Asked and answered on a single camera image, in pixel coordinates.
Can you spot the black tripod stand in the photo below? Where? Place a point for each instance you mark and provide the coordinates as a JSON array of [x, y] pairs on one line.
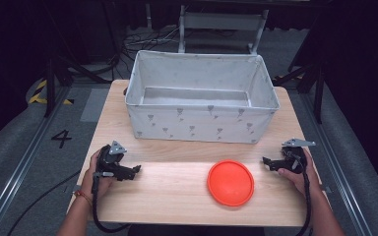
[[50, 88], [318, 95]]

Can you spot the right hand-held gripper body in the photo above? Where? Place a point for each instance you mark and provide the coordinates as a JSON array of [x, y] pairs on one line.
[[294, 156]]

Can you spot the grey metal stand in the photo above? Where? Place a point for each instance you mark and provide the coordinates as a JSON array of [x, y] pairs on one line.
[[221, 21]]

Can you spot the yellow black hazard tape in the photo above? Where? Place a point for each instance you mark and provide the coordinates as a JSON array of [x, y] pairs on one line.
[[37, 96]]

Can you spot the person's left hand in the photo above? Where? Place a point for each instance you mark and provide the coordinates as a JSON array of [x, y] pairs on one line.
[[102, 183]]

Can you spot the person's right hand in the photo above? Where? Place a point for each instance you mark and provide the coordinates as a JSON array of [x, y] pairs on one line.
[[305, 180]]

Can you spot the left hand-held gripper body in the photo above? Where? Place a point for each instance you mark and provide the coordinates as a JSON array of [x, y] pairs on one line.
[[109, 161]]

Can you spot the orange round disc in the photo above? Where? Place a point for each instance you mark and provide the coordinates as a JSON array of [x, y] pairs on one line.
[[230, 183]]

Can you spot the white fabric storage box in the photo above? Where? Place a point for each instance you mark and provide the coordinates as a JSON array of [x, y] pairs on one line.
[[197, 124]]

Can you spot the metal floor rail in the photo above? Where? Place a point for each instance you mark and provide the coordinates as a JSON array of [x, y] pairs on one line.
[[341, 170], [16, 177]]

